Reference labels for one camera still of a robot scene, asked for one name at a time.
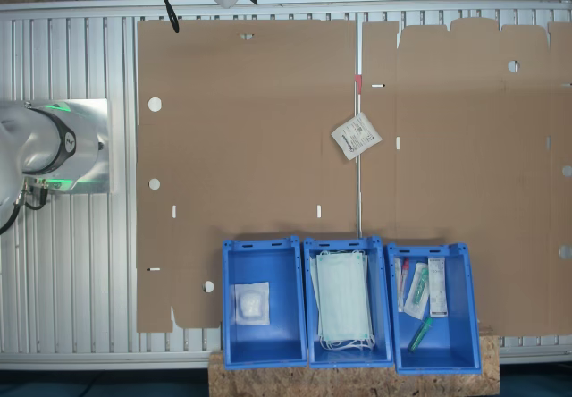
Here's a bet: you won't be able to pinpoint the white printed cotton packet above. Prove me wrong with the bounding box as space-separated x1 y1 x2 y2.
330 111 383 162

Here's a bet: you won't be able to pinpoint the clear bag with cotton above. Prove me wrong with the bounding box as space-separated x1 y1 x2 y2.
234 282 272 326

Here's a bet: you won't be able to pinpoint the blue bin with cotton bag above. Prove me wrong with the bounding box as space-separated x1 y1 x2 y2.
222 234 309 369

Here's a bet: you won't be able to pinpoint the brown cardboard sheet with notches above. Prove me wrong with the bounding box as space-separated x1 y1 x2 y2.
360 16 572 338

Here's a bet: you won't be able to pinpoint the stack of white masks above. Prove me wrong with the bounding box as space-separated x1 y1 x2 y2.
310 249 376 352

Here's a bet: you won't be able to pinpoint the red-capped tube in packet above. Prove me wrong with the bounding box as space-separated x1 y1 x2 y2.
394 257 411 313

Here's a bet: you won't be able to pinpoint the long white printed packet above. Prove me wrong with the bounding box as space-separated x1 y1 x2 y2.
427 256 449 318

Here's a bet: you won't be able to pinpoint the blue bin with masks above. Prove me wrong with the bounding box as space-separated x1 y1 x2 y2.
302 234 395 369

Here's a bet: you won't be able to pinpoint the loose green tube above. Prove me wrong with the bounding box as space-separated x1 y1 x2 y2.
407 317 434 353

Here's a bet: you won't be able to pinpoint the chipboard wood block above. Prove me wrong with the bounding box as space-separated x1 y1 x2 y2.
207 334 501 397

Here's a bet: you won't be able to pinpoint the blue bin with tubes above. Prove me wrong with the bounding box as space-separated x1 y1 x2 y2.
386 242 483 376

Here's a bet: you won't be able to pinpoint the black camera cable on arm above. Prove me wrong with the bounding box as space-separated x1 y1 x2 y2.
141 0 181 35

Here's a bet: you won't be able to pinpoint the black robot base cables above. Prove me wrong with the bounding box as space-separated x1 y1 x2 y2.
0 181 48 236

